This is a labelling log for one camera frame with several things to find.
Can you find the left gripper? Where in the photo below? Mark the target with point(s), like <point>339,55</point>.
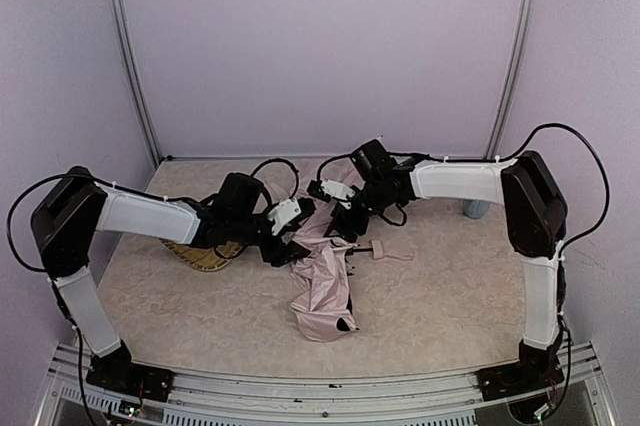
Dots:
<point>282,247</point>

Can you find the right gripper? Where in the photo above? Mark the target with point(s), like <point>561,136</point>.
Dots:
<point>345,219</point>

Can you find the pink folding umbrella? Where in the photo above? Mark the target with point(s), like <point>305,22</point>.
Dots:
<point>324,310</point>

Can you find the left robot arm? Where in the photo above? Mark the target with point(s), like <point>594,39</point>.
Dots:
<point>206,234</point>

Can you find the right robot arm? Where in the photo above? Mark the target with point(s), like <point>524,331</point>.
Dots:
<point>535,213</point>

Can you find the woven bamboo tray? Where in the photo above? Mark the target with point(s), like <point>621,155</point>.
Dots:
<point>205,260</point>

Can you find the light blue mug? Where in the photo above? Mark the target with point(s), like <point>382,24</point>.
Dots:
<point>475,209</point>

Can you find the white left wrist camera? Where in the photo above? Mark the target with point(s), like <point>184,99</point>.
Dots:
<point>281,214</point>

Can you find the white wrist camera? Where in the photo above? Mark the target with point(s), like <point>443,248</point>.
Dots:
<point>337,191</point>
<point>281,214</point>

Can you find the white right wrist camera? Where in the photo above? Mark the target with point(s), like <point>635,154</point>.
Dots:
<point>337,191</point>

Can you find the front aluminium rail base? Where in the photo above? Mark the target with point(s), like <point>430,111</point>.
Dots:
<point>199,398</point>

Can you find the right aluminium frame post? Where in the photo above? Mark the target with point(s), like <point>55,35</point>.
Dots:
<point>516,57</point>

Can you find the aluminium frame post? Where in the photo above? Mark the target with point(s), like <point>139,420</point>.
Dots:
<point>516,57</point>
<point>127,54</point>

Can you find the left aluminium frame post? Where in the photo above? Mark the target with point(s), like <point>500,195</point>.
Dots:
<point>127,54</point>

